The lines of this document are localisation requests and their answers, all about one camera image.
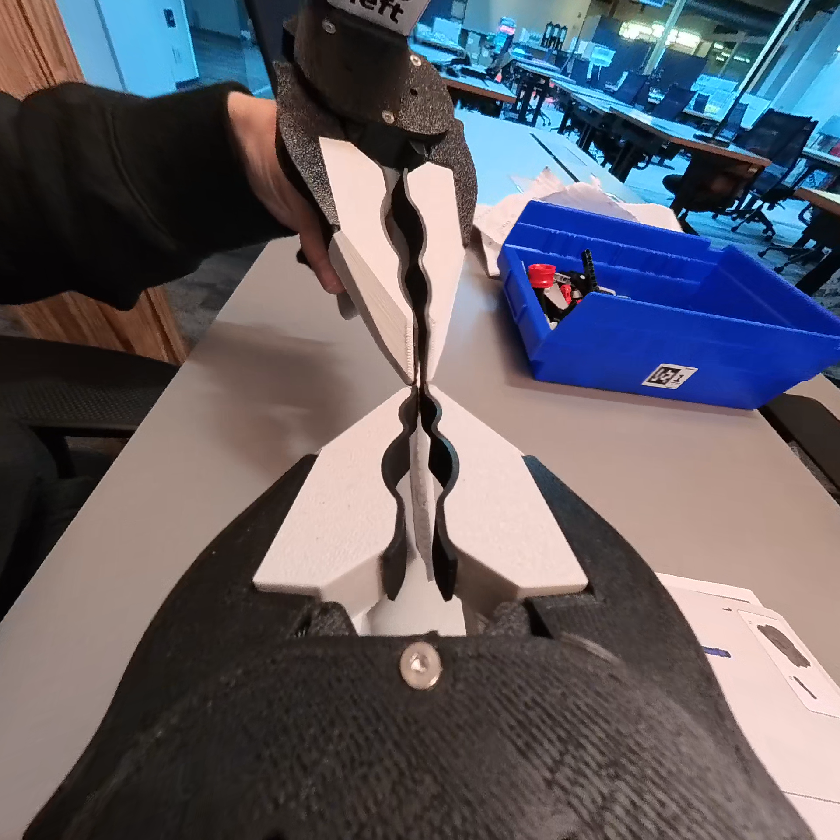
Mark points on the crumpled white paper bags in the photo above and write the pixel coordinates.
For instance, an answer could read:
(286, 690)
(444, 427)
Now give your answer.
(571, 193)

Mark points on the pile of toy bricks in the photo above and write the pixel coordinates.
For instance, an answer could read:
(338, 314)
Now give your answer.
(541, 275)

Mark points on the grey desk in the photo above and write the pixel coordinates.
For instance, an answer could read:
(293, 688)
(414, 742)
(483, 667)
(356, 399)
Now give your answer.
(197, 472)

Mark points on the white instruction booklet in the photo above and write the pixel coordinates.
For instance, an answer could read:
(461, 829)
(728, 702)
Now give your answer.
(787, 754)

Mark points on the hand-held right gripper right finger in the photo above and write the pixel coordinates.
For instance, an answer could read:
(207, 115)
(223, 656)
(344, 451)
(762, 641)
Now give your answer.
(512, 525)

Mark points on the person's left forearm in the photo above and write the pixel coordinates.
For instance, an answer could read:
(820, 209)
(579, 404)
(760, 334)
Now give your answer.
(98, 197)

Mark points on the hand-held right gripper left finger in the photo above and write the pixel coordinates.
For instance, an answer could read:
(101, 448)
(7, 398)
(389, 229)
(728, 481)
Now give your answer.
(328, 525)

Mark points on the black office chair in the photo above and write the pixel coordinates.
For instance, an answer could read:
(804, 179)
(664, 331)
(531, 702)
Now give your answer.
(768, 157)

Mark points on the white paper packet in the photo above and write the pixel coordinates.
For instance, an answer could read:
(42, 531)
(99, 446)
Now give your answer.
(421, 499)

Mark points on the long office desk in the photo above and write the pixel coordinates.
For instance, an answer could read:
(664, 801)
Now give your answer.
(656, 124)

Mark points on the black mesh chair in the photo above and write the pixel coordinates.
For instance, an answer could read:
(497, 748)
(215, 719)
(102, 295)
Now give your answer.
(79, 387)

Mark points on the person's left hand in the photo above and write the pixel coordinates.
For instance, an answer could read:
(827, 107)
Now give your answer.
(262, 170)

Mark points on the blue plastic bin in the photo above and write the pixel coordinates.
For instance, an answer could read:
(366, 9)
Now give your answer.
(656, 341)

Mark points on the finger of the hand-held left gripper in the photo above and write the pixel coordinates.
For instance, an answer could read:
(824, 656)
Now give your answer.
(443, 243)
(358, 249)

